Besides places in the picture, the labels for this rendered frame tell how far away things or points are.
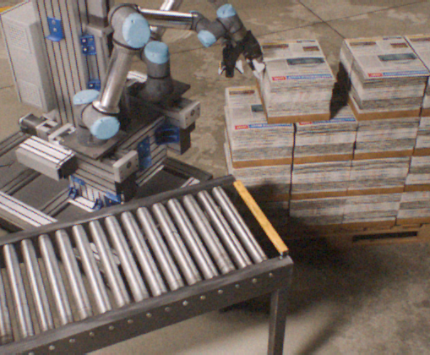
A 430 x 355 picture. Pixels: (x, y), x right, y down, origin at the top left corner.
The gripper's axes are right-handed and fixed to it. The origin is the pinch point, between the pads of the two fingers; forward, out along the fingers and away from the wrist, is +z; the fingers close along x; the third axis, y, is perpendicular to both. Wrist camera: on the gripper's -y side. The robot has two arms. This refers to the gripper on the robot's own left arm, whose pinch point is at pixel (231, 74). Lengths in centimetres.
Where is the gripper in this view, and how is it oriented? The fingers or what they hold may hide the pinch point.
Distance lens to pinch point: 319.2
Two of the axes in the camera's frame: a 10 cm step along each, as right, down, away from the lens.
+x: 10.0, -0.3, 0.2
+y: -0.1, -7.7, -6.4
